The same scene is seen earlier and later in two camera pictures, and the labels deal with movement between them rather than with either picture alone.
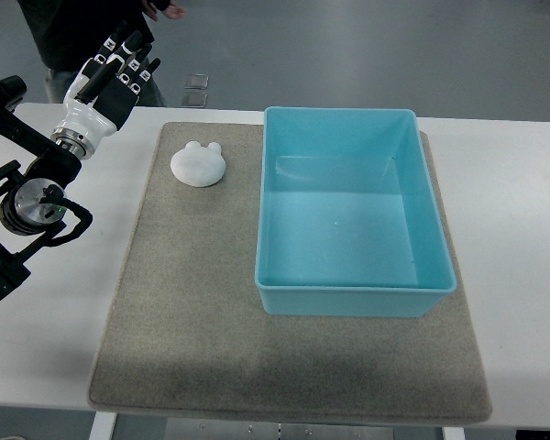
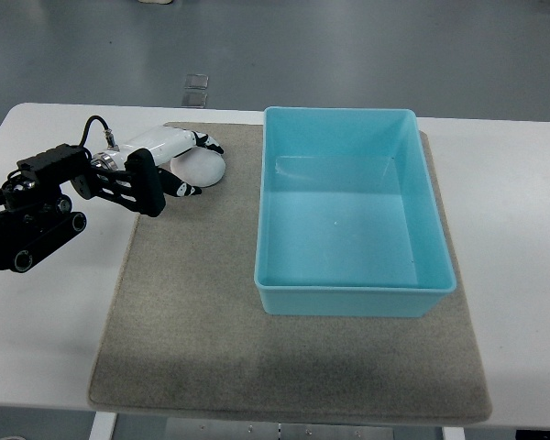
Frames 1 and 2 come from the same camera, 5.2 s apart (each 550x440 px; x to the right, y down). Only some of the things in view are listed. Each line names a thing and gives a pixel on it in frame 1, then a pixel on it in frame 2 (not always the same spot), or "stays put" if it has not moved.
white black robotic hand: [103, 93] → [131, 174]
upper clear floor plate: [196, 81] stays put
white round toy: [198, 166] stays put
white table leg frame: [103, 425] stays put
